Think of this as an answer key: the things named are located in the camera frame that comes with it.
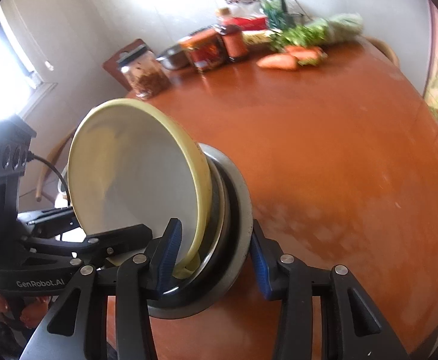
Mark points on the plate of noodles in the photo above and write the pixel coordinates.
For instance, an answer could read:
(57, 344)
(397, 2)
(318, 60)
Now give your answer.
(257, 37)

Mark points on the carrot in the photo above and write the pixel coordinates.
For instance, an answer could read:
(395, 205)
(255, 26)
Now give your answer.
(290, 49)
(283, 62)
(309, 57)

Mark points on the light wood padded chair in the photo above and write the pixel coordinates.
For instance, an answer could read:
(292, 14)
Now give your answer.
(52, 158)

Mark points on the dark metal pan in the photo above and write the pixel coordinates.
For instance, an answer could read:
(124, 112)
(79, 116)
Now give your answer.
(177, 305)

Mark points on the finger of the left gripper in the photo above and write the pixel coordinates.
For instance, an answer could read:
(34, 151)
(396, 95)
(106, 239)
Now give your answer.
(47, 223)
(95, 248)

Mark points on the clear jar black lid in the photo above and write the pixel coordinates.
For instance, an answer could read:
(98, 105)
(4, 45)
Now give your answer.
(143, 72)

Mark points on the front carrot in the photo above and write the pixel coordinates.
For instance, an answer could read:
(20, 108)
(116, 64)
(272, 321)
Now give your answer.
(283, 62)

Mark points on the back carrot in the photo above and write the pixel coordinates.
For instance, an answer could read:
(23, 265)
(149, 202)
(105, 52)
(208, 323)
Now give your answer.
(290, 49)

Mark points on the middle carrot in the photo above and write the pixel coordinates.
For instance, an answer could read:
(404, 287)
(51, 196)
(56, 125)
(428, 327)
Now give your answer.
(309, 57)

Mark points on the bag of green vegetables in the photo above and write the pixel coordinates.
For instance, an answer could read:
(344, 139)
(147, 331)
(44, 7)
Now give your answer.
(320, 32)

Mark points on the stainless steel bowl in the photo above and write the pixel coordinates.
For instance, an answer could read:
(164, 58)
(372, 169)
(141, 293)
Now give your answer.
(214, 239)

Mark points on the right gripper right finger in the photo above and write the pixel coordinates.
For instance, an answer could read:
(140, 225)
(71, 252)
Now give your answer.
(352, 326)

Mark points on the steel basin on table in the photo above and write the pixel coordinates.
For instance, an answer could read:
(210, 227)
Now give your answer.
(174, 58)

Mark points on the chair behind table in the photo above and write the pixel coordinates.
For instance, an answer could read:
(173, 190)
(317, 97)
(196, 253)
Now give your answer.
(385, 49)

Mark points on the yellow white bowl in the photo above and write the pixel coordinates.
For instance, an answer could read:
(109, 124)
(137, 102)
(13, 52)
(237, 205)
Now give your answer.
(131, 164)

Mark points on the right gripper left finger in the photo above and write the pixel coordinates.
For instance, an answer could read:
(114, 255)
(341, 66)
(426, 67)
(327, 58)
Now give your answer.
(75, 327)

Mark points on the jar with orange lid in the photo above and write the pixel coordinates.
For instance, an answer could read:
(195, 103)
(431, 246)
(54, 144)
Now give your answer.
(204, 49)

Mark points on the brown sauce bottle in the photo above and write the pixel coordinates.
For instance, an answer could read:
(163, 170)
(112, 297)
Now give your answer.
(231, 35)

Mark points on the operator hand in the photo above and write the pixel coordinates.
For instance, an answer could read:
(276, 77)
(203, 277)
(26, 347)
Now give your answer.
(30, 315)

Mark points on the brown wooden chair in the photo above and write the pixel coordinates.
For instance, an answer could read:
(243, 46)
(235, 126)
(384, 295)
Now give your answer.
(111, 65)

